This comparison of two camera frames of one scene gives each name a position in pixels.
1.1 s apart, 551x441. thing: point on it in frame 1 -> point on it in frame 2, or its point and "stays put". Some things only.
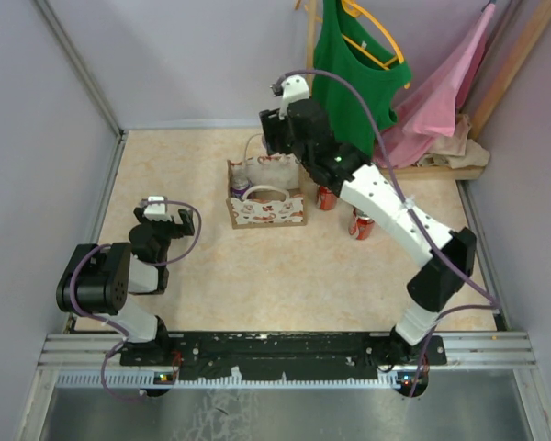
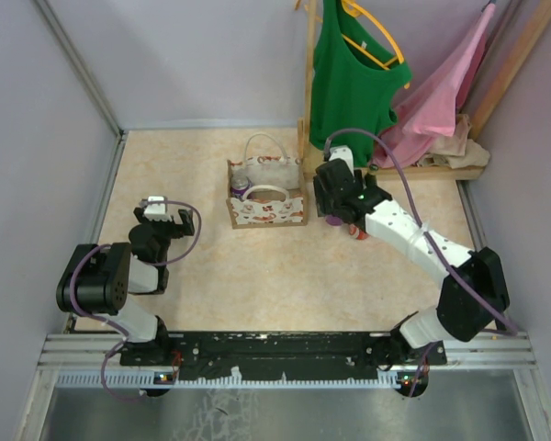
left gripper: [185, 216] stays put
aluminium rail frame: [496, 350] stays put
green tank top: [349, 47] stays put
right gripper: [273, 128] -> [324, 205]
